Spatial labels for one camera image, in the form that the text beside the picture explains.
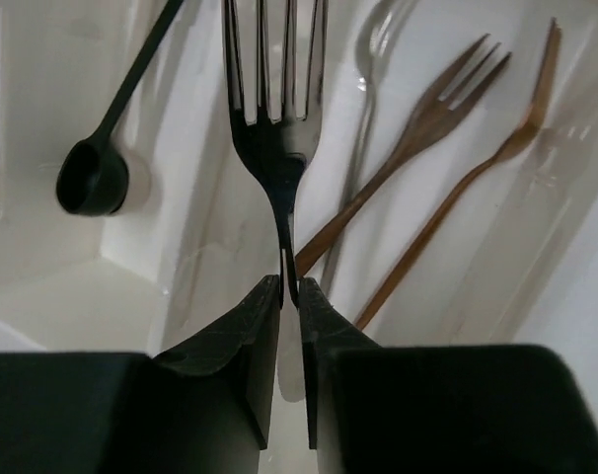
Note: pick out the white far container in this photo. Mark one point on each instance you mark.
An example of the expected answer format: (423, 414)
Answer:
(102, 283)

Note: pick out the white container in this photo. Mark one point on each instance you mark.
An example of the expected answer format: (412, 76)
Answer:
(102, 283)
(517, 258)

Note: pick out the silver thin fork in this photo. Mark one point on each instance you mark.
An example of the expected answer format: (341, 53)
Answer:
(372, 53)

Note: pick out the silver blue-handled fork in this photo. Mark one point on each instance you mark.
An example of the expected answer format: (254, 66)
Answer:
(277, 151)

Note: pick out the wooden brown fork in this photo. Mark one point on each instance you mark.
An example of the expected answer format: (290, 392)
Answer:
(431, 120)

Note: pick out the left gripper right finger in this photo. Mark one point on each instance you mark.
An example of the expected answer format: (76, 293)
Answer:
(445, 409)

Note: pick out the white near container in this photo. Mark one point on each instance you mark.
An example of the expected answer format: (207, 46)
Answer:
(517, 258)

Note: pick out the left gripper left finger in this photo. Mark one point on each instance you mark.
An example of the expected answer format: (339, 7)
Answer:
(203, 406)

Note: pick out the black ladle spoon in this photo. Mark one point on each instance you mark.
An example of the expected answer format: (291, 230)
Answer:
(94, 178)

